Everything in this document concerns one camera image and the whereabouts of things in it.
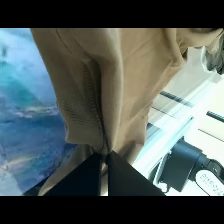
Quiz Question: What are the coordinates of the tan T-shirt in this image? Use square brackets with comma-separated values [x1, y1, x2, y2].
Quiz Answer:
[30, 27, 224, 197]

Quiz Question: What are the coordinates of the grey garment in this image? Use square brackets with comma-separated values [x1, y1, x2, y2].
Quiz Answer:
[199, 30, 224, 76]

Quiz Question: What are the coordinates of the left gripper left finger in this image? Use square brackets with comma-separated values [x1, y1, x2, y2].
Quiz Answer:
[43, 152, 103, 197]

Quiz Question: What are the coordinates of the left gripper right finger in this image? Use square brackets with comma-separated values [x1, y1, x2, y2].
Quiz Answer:
[106, 150, 167, 197]

